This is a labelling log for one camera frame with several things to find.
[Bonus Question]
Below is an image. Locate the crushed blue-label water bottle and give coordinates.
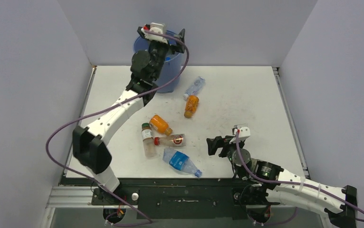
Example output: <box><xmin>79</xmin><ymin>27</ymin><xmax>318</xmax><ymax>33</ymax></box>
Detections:
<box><xmin>163</xmin><ymin>148</ymin><xmax>202</xmax><ymax>178</ymax></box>

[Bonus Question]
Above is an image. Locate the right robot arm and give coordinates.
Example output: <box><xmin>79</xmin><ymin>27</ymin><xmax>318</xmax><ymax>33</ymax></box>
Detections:
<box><xmin>206</xmin><ymin>136</ymin><xmax>357</xmax><ymax>228</ymax></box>

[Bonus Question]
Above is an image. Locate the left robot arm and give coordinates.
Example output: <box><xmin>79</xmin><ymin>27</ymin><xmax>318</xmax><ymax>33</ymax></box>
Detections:
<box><xmin>72</xmin><ymin>24</ymin><xmax>186</xmax><ymax>205</ymax></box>

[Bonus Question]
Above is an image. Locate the blue plastic bin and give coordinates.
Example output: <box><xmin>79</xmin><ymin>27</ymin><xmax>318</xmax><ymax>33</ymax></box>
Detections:
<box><xmin>133</xmin><ymin>37</ymin><xmax>183</xmax><ymax>94</ymax></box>

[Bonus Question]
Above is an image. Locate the clear bottle red round logo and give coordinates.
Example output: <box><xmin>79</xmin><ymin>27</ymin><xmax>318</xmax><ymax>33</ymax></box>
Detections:
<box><xmin>154</xmin><ymin>134</ymin><xmax>186</xmax><ymax>147</ymax></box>

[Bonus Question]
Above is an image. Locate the small clear water bottle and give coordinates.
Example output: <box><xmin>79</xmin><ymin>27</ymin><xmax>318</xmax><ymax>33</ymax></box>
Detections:
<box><xmin>182</xmin><ymin>76</ymin><xmax>206</xmax><ymax>100</ymax></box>

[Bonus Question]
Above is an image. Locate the orange pineapple-label juice bottle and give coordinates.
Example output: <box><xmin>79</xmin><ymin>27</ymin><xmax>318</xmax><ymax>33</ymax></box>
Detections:
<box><xmin>184</xmin><ymin>95</ymin><xmax>199</xmax><ymax>118</ymax></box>

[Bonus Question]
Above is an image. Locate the plain orange juice bottle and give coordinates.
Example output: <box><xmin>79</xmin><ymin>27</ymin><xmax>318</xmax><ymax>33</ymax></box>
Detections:
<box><xmin>149</xmin><ymin>114</ymin><xmax>173</xmax><ymax>136</ymax></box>

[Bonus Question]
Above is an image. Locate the cloudy bottle green cap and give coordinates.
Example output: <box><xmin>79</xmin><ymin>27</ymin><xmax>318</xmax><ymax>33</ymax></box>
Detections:
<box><xmin>141</xmin><ymin>123</ymin><xmax>157</xmax><ymax>159</ymax></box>

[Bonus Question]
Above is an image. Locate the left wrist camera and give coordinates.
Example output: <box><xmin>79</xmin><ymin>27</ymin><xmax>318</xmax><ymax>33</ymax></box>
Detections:
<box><xmin>137</xmin><ymin>22</ymin><xmax>168</xmax><ymax>44</ymax></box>

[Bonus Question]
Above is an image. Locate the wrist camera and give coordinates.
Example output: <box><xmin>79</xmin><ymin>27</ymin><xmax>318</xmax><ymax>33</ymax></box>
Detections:
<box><xmin>137</xmin><ymin>22</ymin><xmax>168</xmax><ymax>44</ymax></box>
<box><xmin>230</xmin><ymin>124</ymin><xmax>251</xmax><ymax>143</ymax></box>

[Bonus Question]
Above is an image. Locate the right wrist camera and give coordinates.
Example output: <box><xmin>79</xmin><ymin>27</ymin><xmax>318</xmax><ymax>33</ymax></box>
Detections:
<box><xmin>230</xmin><ymin>124</ymin><xmax>251</xmax><ymax>143</ymax></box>

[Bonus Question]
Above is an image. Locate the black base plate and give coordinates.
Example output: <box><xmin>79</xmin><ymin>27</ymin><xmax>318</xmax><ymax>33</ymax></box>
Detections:
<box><xmin>59</xmin><ymin>178</ymin><xmax>312</xmax><ymax>220</ymax></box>

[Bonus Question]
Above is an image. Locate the aluminium rail frame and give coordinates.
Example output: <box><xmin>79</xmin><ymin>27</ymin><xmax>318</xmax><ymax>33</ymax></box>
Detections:
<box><xmin>41</xmin><ymin>66</ymin><xmax>130</xmax><ymax>228</ymax></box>

